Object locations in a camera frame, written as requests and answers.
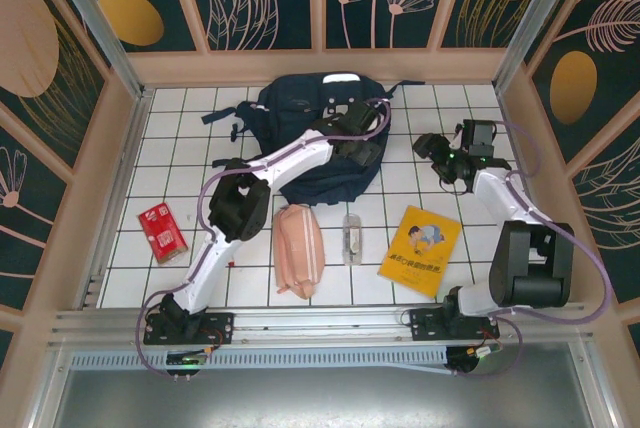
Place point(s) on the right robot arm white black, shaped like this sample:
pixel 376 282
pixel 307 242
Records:
pixel 492 193

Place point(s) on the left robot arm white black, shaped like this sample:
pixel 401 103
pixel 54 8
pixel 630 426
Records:
pixel 290 163

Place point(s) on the pink pencil case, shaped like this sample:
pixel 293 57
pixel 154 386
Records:
pixel 297 248

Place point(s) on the yellow book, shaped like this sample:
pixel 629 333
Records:
pixel 420 253

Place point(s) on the navy blue backpack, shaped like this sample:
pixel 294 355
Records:
pixel 290 103

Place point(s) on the small controller board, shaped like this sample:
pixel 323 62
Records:
pixel 485 352
pixel 187 359

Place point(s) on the long aluminium base rail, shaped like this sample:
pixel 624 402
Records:
pixel 320 320

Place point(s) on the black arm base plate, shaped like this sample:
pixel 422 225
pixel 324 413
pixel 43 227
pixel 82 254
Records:
pixel 220 328
pixel 420 325

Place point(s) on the aluminium table edge rail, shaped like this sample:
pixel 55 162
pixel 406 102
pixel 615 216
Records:
pixel 128 148

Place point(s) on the aluminium frame post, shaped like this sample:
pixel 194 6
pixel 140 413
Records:
pixel 97 23
pixel 535 23

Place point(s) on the red packet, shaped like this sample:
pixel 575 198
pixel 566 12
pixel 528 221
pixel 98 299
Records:
pixel 162 233

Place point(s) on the clear plastic case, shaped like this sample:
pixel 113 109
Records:
pixel 352 243

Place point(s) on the grey sheet metal panel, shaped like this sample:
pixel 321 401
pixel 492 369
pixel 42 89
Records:
pixel 300 398

